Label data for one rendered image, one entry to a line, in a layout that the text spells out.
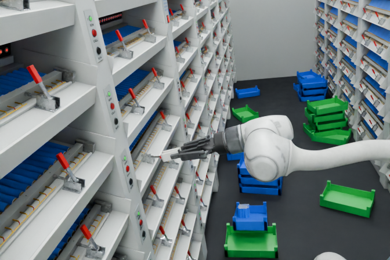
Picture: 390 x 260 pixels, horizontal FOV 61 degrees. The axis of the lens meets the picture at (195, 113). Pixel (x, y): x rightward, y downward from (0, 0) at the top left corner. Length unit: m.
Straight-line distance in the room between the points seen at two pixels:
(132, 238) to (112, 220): 0.11
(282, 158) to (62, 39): 0.61
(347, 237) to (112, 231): 1.61
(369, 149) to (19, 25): 0.95
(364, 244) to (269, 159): 1.44
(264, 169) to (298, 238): 1.37
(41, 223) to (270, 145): 0.56
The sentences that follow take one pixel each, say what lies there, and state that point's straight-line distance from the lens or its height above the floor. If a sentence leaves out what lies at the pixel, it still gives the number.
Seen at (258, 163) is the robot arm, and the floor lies 1.05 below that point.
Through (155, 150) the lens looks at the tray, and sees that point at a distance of 1.28.
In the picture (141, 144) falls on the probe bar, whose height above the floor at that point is 0.97.
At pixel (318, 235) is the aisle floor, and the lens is 2.25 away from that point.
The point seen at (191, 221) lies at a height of 0.36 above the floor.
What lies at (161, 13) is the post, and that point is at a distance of 1.47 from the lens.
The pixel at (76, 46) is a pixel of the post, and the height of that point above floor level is 1.40.
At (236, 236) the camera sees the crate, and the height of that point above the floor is 0.00.
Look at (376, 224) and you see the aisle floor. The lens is 2.38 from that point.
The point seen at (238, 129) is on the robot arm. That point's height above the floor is 1.05.
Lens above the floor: 1.50
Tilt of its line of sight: 21 degrees down
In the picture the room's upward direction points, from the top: 9 degrees counter-clockwise
